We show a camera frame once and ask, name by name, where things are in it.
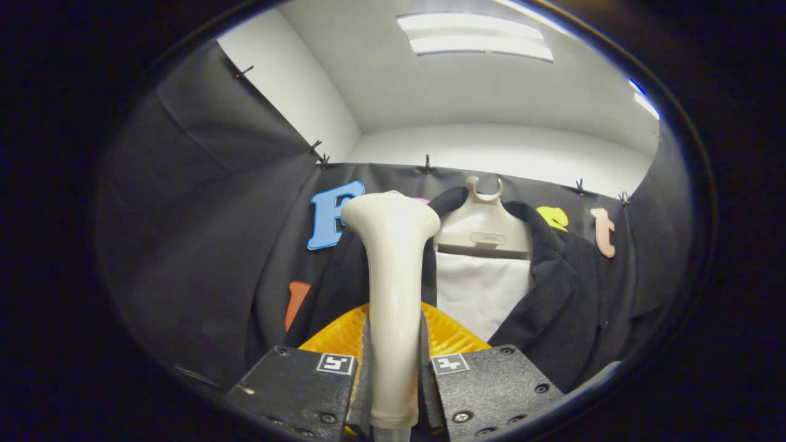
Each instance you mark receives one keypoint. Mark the black backdrop cloth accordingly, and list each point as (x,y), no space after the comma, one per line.
(184,245)

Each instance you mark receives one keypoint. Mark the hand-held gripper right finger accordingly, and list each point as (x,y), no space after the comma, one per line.
(485,387)

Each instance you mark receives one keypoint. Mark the black suit jacket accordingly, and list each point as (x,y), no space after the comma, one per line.
(565,294)

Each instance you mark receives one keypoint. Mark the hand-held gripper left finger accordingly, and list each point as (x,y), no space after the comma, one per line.
(295,387)

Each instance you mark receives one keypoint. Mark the beige plastic hanger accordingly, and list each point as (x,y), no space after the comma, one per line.
(482,230)

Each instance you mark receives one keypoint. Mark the white cloth panel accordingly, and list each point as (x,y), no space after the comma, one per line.
(479,294)

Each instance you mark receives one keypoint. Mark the ceiling light panel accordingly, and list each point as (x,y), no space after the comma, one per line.
(473,37)
(646,104)

